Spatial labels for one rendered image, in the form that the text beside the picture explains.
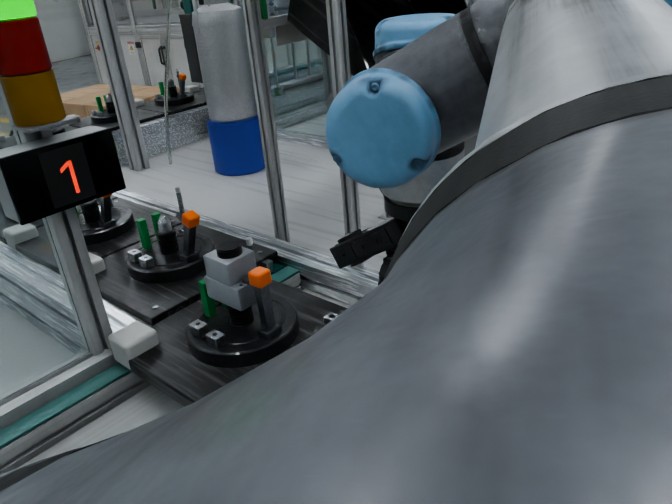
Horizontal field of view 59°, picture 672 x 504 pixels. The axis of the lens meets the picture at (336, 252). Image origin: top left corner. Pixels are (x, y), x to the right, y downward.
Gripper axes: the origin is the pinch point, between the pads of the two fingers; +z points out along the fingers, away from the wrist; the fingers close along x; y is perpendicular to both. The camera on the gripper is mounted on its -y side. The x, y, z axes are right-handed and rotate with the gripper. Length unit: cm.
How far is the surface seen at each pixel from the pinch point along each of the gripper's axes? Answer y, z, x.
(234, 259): -19.7, -9.9, -6.4
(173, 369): -22.9, 1.6, -15.4
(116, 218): -68, 0, 4
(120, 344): -30.3, -0.2, -17.5
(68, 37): -1179, 57, 535
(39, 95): -30.8, -30.4, -18.0
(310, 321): -16.3, 1.5, 1.2
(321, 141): -93, 10, 87
